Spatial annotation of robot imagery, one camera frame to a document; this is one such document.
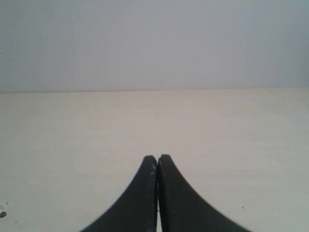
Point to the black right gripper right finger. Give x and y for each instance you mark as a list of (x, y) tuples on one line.
[(182, 209)]

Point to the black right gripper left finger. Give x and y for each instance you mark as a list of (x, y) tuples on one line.
[(136, 209)]

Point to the brown beans and rice grains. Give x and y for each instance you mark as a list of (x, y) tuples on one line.
[(4, 207)]

